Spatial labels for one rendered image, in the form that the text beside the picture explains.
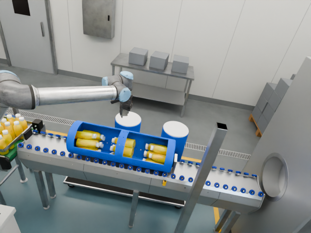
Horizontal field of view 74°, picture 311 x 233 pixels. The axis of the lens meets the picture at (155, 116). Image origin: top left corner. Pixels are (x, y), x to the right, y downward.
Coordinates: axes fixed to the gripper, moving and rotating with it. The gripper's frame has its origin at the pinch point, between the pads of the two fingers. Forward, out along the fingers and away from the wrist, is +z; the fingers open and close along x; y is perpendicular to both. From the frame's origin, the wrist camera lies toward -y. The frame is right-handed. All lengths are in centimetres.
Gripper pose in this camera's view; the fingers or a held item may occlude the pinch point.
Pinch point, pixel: (121, 116)
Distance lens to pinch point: 164.3
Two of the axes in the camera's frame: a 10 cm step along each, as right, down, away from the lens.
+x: 1.3, -5.4, 8.3
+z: -1.4, 8.2, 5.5
